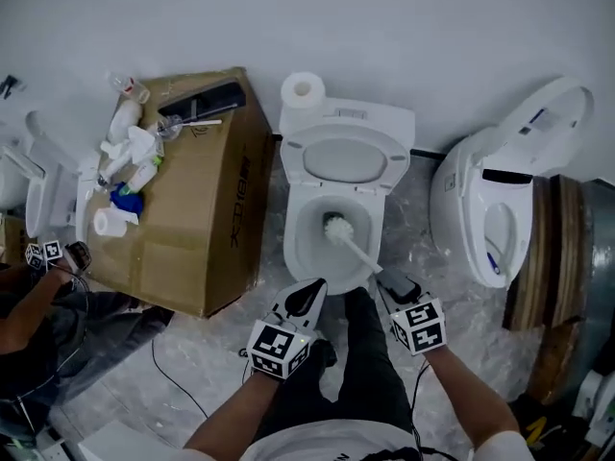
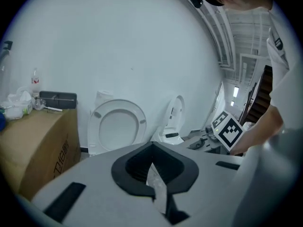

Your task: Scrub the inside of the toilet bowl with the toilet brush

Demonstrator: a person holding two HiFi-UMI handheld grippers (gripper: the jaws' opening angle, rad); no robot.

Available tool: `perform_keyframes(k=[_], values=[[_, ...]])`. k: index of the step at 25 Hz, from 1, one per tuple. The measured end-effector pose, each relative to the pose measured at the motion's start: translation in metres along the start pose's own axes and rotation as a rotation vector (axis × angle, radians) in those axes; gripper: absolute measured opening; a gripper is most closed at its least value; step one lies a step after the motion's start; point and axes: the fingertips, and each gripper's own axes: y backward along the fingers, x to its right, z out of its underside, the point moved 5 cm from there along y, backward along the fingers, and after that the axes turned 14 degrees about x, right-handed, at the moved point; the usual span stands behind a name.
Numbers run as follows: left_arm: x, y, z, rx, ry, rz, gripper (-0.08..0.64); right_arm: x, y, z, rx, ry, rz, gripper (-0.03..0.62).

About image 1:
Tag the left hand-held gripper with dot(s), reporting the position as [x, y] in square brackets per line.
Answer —
[274, 346]

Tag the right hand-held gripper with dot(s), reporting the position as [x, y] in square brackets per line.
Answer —
[420, 327]

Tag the white toilet brush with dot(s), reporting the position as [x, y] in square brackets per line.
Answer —
[338, 231]

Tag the white toilet with tank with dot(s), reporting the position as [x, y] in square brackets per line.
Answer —
[346, 161]

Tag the person's right forearm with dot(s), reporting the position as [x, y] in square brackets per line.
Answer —
[471, 396]

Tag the person's left forearm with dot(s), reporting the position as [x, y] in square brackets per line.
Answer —
[235, 411]

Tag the white smart toilet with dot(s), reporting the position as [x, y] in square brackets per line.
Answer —
[461, 200]

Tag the white toilet paper roll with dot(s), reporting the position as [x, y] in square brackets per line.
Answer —
[302, 89]
[109, 222]

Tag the spare brush clear holder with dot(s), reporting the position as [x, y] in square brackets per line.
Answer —
[170, 128]

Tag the person's left black shoe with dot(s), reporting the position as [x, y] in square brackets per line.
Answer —
[326, 353]

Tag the person's dark trousers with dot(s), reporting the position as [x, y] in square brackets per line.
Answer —
[370, 363]

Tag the large cardboard box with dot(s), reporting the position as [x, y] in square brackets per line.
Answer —
[202, 219]

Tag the person's white shirt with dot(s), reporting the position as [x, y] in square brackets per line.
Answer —
[327, 442]

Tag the wooden pallet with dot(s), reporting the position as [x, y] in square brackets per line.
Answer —
[552, 257]

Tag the black yellow device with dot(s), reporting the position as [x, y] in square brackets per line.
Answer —
[538, 430]

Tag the white bottle green cap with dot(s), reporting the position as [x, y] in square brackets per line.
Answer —
[144, 176]

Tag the blue cloth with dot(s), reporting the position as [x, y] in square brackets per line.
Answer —
[127, 202]

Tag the grey metal platform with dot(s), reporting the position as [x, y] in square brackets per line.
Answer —
[600, 267]

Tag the black long tray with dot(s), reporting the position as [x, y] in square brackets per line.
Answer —
[206, 98]

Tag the white angled panel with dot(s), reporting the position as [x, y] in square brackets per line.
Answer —
[125, 442]

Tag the white plastic bottle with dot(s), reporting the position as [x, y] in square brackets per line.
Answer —
[124, 120]

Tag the clear bottle red label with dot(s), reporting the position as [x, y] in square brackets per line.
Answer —
[127, 87]

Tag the black wall bracket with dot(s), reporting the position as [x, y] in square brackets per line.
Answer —
[9, 86]

